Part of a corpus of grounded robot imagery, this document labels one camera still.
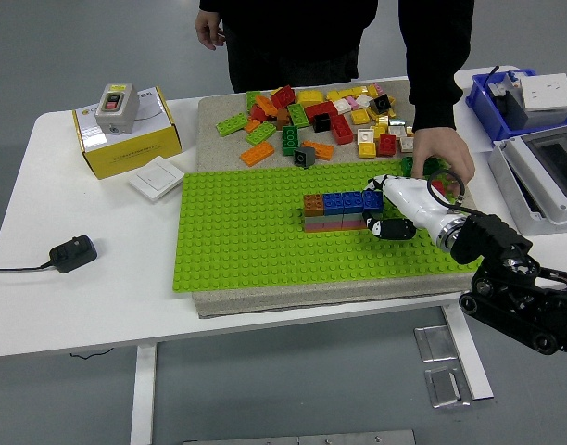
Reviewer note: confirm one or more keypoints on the person's left forearm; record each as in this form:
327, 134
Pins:
432, 92

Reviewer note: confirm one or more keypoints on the person's right hand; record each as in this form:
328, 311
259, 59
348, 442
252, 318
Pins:
209, 30

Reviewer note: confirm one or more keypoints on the sage green brick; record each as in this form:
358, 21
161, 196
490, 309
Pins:
325, 218
354, 217

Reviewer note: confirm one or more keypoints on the person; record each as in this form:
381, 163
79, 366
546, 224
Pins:
288, 41

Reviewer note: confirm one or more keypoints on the brown square brick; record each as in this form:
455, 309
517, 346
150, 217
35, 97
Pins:
314, 205

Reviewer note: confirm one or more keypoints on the grey electrical enclosure box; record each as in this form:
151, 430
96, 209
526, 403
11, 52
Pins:
543, 185

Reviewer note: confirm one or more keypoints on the blue plastic bin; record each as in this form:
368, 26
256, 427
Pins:
480, 106

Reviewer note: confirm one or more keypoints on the lime green long brick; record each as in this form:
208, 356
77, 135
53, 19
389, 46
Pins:
260, 133
232, 123
252, 99
297, 114

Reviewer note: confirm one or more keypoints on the metal floor hatch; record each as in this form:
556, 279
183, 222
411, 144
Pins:
445, 388
434, 344

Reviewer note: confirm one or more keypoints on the yellow and white cardboard box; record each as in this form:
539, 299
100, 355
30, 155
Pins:
130, 148

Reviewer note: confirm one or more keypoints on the long metal floor plate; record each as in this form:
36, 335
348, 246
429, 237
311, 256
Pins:
297, 438

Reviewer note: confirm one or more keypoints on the small pink brick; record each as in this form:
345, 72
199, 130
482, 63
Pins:
352, 101
380, 87

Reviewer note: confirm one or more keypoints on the small blue square brick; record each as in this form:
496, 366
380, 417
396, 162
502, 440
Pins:
374, 201

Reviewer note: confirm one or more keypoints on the black brick with round hole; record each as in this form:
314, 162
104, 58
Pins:
381, 104

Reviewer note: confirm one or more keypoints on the white square brick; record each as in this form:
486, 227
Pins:
342, 106
365, 135
364, 100
405, 144
397, 131

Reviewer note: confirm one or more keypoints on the person's left hand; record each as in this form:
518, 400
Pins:
443, 146

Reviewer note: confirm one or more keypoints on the dark grey square brick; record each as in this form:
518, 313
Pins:
304, 157

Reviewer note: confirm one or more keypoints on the grey block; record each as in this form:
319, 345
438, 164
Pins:
547, 118

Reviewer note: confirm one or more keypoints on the gold shiny flat brick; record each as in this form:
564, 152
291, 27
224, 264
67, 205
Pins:
407, 131

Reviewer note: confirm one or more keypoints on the green studded baseplate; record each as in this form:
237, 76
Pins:
242, 241

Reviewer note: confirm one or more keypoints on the small orange brick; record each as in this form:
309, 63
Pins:
252, 125

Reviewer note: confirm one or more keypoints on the black power adapter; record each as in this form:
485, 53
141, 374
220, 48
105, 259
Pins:
72, 254

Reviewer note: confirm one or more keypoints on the orange long brick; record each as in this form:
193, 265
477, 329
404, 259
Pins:
320, 149
258, 153

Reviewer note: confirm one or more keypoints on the yellow flat brick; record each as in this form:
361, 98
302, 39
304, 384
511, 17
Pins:
346, 93
360, 91
334, 95
373, 91

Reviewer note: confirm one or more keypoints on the white wall socket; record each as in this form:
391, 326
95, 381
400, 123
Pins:
545, 92

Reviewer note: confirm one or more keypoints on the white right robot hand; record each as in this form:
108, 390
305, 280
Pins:
413, 199

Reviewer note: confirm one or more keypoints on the black square brick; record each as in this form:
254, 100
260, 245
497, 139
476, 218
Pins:
321, 122

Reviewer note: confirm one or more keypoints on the white table leg with foot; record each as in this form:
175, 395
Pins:
469, 371

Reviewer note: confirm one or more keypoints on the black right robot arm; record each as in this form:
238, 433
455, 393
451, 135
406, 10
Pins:
492, 241

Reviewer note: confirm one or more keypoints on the white wall switch panel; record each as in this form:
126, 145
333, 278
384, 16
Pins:
156, 178

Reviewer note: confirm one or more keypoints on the white and orange device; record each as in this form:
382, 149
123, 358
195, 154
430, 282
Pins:
503, 85

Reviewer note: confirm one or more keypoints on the grey push-button switch box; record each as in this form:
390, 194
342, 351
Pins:
117, 106

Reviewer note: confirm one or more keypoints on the dark green long brick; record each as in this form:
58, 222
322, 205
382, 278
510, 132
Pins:
406, 167

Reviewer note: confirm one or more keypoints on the red long brick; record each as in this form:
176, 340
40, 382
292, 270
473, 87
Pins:
320, 109
342, 129
283, 96

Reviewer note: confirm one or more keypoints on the yellow square brick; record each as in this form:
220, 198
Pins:
383, 122
368, 148
361, 117

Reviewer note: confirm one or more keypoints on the grey-brown foam mat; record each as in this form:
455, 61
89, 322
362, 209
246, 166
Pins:
207, 153

